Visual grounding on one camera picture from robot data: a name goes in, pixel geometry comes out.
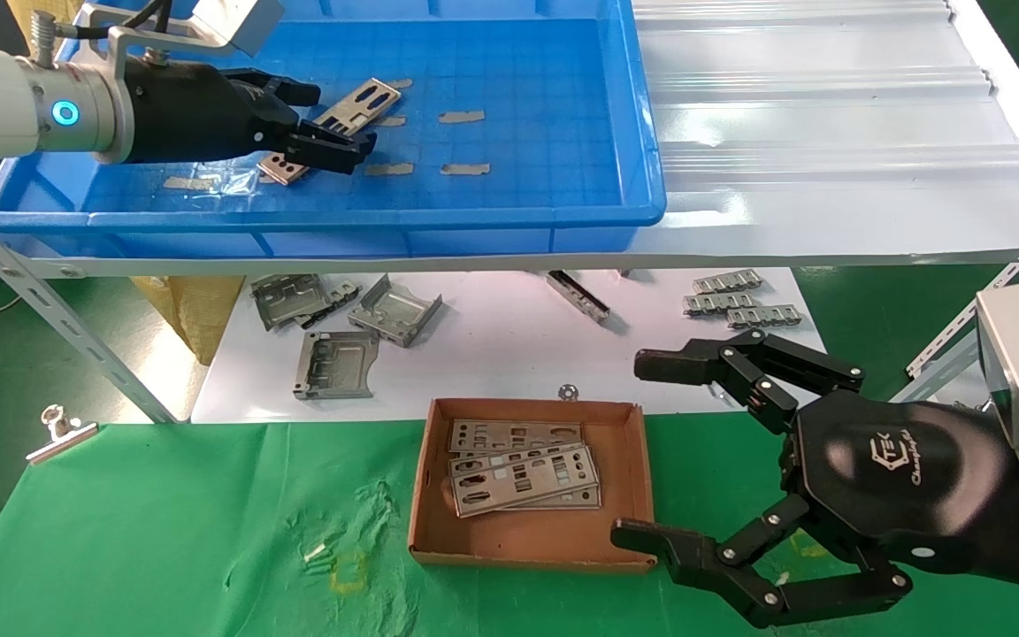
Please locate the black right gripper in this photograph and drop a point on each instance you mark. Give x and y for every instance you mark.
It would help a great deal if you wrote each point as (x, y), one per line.
(890, 478)

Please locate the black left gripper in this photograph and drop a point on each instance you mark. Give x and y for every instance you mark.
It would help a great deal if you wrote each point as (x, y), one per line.
(200, 111)

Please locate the silver metal io shield plate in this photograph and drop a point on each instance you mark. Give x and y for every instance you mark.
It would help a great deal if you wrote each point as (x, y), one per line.
(509, 433)
(355, 104)
(578, 501)
(527, 482)

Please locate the blue plastic tray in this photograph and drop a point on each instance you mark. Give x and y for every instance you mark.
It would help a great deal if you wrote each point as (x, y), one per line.
(518, 71)

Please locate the brown cardboard box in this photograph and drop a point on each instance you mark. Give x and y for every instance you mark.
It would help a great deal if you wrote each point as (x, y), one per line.
(527, 540)

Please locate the toothed metal strip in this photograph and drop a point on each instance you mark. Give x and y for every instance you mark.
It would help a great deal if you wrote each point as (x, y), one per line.
(728, 281)
(719, 303)
(766, 316)

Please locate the white slotted angle bar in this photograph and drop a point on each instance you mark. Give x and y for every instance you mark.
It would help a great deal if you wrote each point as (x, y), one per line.
(952, 341)

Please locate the white paper sheet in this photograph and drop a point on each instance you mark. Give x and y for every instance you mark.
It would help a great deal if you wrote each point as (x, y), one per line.
(501, 354)

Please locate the grey slotted angle bar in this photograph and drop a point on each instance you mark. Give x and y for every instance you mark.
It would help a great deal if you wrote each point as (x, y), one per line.
(32, 287)

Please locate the white corrugated shelf board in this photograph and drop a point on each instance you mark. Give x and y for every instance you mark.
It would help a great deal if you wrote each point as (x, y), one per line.
(828, 133)

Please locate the silver binder clip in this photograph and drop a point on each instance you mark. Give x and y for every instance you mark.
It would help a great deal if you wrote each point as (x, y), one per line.
(63, 435)

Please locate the green cloth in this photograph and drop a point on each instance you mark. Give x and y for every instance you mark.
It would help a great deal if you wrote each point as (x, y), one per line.
(209, 513)

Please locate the white paper scraps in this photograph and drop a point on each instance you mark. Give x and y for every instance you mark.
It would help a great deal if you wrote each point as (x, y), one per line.
(315, 553)

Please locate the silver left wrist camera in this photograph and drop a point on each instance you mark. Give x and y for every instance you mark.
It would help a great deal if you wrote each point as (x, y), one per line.
(235, 19)

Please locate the grey stamped metal bracket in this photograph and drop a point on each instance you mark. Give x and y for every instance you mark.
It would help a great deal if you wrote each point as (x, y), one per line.
(284, 301)

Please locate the folded grey metal bracket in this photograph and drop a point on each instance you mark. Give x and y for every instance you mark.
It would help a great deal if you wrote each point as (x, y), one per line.
(394, 311)

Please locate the flat grey metal bracket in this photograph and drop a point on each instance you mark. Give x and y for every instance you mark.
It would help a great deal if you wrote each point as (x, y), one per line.
(337, 364)

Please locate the narrow metal rail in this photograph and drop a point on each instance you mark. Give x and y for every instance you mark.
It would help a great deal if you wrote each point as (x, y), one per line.
(578, 296)

